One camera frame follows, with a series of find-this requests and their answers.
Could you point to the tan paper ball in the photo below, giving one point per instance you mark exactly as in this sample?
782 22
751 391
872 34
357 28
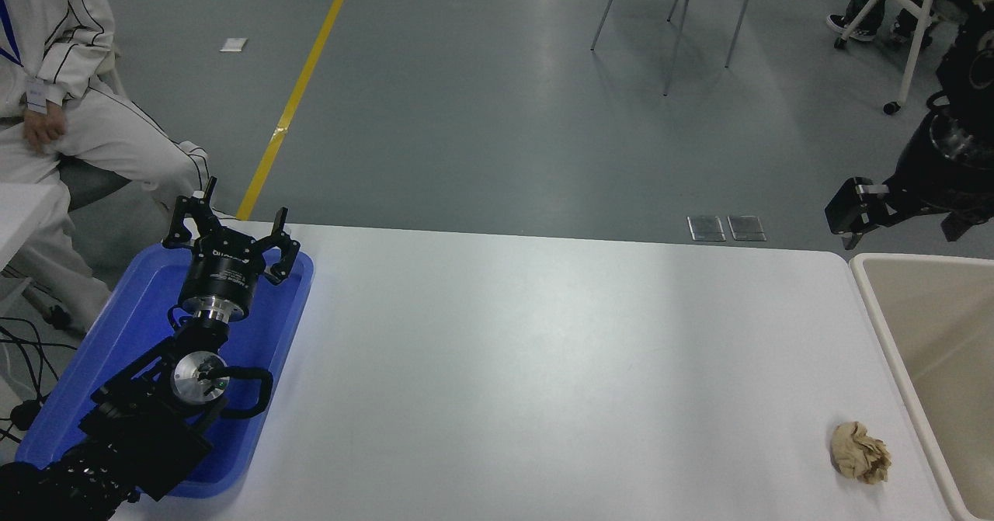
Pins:
858 451

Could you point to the person's hand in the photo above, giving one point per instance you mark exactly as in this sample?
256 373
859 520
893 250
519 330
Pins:
45 125

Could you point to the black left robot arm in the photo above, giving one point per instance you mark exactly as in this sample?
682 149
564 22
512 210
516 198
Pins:
140 428

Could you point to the seated person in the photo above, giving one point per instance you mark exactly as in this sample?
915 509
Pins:
62 8

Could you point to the blue plastic tray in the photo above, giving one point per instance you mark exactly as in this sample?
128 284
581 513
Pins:
264 327

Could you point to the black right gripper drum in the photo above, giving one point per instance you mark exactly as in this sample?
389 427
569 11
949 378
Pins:
947 183

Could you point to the white wheeled frame chair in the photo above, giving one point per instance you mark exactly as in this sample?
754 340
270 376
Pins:
924 16

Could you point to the yellow floor tape line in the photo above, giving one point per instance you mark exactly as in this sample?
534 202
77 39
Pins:
299 90

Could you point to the grey stool seat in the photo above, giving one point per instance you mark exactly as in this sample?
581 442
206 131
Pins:
93 187

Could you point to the large pale bin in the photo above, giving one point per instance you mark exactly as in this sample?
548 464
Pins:
932 319

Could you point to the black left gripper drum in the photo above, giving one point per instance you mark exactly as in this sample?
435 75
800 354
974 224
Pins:
221 272

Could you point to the metal floor socket cover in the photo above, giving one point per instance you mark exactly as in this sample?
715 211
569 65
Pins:
747 228
707 228

